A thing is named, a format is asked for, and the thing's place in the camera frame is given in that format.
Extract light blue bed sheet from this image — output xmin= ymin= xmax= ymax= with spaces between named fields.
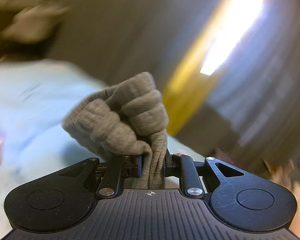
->
xmin=0 ymin=59 xmax=205 ymax=232

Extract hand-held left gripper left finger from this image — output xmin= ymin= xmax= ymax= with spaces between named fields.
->
xmin=57 ymin=154 xmax=143 ymax=198

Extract beige plush toy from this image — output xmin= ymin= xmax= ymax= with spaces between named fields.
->
xmin=0 ymin=0 xmax=74 ymax=46

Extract grey drawstring sweat pants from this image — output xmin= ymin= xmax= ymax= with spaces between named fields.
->
xmin=62 ymin=72 xmax=170 ymax=189

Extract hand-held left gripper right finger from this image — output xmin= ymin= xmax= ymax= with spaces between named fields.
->
xmin=163 ymin=153 xmax=246 ymax=199

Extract yellow curtain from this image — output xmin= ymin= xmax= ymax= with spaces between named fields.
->
xmin=162 ymin=0 xmax=275 ymax=137

